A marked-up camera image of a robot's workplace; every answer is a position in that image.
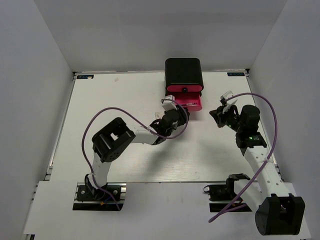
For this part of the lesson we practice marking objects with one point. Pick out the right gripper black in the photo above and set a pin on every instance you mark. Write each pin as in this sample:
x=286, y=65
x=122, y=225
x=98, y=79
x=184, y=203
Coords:
x=219, y=116

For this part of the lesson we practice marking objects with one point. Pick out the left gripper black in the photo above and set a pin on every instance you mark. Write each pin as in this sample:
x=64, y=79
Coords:
x=183, y=115

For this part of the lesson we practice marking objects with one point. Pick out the white staples box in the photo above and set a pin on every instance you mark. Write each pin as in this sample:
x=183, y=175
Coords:
x=158, y=115

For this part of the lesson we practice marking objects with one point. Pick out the pink drawer with black knob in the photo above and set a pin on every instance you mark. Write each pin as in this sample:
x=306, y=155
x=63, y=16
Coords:
x=184, y=88

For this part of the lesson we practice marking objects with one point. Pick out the red pen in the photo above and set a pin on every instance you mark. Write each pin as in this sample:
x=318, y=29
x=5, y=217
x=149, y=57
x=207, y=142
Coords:
x=189, y=104

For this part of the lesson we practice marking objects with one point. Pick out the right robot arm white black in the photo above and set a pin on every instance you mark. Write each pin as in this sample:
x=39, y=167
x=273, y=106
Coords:
x=277, y=210

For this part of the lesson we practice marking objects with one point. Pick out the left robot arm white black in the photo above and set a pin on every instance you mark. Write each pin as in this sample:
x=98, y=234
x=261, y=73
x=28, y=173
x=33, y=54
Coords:
x=112, y=140

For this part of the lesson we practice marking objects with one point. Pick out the right corner logo sticker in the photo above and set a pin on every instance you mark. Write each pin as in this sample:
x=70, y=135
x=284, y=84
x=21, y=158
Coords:
x=236, y=74

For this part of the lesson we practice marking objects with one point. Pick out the corner logo sticker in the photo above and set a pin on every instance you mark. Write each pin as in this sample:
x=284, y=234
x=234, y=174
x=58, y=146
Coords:
x=85, y=77
x=236, y=74

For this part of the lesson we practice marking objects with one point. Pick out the black drawer cabinet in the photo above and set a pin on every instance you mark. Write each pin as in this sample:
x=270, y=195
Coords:
x=183, y=71

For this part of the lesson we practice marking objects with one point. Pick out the left corner logo sticker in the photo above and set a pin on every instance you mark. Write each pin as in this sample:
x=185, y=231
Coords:
x=85, y=77

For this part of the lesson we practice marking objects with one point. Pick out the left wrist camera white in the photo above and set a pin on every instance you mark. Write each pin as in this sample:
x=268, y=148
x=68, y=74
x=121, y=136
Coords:
x=168, y=103

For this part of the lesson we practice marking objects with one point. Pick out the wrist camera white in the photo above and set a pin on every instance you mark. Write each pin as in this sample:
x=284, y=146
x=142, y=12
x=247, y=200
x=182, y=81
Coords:
x=224, y=99
x=168, y=103

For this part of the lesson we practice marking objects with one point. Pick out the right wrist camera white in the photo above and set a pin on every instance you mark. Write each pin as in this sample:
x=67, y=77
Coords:
x=224, y=99

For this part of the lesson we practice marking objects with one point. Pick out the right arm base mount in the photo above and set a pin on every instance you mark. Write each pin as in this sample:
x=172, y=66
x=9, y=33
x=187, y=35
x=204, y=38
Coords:
x=219, y=198

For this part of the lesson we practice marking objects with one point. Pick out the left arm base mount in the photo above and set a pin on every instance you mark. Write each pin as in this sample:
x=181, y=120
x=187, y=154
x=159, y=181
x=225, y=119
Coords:
x=103, y=202

